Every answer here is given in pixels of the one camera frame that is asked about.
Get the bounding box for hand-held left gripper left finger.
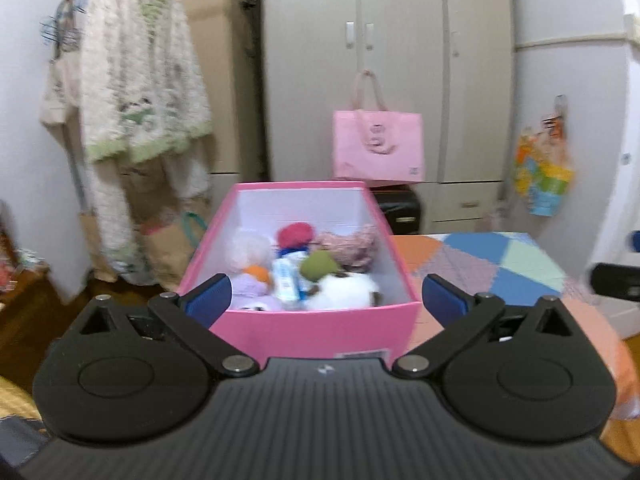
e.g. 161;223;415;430
75;274;261;377

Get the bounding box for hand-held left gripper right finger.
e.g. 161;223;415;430
392;274;576;378

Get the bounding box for purple plush toy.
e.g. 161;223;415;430
230;275;286;311

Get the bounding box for orange ball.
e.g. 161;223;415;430
243;264;273;286

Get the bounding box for small white grey plush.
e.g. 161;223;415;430
227;230;275;273

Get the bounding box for small white orange box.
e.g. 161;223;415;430
272;247;313;308

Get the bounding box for white brown plush toy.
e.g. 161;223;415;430
302;272;383;311

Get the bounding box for pink knitted toy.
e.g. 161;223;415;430
315;225;379;273

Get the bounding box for pink cardboard box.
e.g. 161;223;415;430
177;181;422;361

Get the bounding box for red strawberry plush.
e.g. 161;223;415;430
276;222;316;250

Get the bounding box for green ball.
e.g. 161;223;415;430
299;250;338;281

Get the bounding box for patchwork blanket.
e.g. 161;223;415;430
390;231;640;421

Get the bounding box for black suitcase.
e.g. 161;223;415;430
372;185;421;236

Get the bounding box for colourful hanging gift bag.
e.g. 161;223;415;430
514;95;575;217

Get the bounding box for plain brown paper bag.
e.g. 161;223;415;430
79;210;121;283

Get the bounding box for cream fleece pajama pants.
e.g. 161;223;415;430
85;137;211;281

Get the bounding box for pink tote bag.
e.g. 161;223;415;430
333;70;426;182

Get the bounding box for black clothes rack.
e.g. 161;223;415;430
52;0;151;221

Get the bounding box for wooden nightstand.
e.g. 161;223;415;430
0;255;56;361

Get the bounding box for yellow quilt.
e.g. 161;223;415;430
0;375;46;421

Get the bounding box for tall beige cabinet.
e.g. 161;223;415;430
150;0;268;201

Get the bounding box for canvas tote bag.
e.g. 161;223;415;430
40;55;83;128

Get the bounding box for cream fleece pajama jacket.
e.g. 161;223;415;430
80;0;213;163

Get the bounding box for beige wardrobe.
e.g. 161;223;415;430
262;0;516;236

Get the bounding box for brown bag with teal handles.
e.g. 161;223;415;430
137;210;208;288

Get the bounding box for bundle of blue wire hangers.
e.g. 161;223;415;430
39;0;88;53

